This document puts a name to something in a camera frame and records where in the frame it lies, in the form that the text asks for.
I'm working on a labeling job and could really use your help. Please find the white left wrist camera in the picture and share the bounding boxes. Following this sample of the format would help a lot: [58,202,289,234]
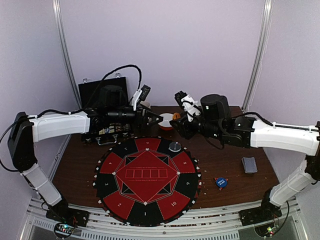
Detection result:
[130,84,151,111]

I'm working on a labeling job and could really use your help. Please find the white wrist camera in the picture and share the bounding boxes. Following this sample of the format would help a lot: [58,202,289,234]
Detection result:
[174,91,202,122]
[130,84,151,111]

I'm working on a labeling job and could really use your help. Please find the blue small blind button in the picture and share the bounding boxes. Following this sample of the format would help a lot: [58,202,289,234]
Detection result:
[215,177,228,190]

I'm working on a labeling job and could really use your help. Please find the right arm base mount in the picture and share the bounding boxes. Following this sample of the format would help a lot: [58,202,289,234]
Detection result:
[239,205,282,226]

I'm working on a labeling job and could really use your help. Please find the left black cable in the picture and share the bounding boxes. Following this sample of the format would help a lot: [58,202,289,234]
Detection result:
[87,64,144,113]

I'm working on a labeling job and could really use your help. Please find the right aluminium frame post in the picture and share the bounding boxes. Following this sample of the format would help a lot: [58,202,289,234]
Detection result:
[242,0,274,112]

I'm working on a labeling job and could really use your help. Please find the white orange bowl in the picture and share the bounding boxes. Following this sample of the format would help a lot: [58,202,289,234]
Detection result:
[158,113,174,131]

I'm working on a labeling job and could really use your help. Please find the orange big blind button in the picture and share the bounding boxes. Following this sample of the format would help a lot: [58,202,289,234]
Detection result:
[172,112,181,120]

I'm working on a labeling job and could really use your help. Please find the round red black poker mat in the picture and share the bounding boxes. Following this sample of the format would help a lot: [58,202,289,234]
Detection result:
[92,137,202,227]

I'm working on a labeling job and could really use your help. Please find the white floral ceramic mug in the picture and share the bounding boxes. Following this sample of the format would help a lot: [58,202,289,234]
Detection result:
[139,101,151,109]

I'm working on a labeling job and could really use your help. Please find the black poker chip case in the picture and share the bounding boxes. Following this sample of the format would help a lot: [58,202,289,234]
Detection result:
[78,76,133,145]

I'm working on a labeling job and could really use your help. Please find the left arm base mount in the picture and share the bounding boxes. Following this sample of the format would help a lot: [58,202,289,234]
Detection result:
[45,205,90,227]

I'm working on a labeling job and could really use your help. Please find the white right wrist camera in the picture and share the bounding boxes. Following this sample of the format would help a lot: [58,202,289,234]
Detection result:
[174,91,202,122]

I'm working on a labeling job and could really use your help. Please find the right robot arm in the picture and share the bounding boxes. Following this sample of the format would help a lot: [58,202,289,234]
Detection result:
[170,91,320,221]

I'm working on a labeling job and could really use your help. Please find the left aluminium frame post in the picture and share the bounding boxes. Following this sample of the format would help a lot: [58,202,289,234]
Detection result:
[52,0,82,108]

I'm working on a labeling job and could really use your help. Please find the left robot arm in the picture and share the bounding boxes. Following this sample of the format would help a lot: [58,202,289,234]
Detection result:
[7,85,163,222]

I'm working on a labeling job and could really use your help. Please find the grey card deck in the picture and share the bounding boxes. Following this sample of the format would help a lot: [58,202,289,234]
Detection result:
[241,157,258,174]

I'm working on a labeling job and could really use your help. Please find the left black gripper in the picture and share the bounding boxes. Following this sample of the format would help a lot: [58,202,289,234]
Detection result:
[107,103,164,130]

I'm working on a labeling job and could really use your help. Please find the clear dealer button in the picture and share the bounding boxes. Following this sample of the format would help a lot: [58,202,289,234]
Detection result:
[168,141,182,153]

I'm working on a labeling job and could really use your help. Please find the aluminium front rail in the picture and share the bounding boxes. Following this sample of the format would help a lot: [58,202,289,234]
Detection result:
[19,197,308,240]

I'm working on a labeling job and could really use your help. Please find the aluminium frame post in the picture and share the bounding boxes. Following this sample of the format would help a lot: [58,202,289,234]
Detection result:
[52,0,82,108]
[242,0,274,112]

